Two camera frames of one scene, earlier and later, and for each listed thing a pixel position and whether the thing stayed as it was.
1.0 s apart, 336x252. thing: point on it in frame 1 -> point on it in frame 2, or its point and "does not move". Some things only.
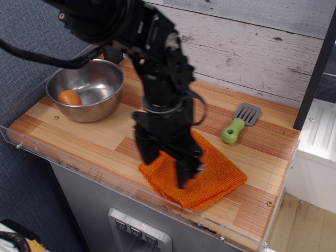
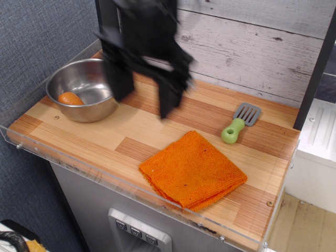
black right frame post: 313,85 does not move
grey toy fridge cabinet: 112,220 does not move
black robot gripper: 165,120 -> 147,33
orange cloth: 219,175 does not move
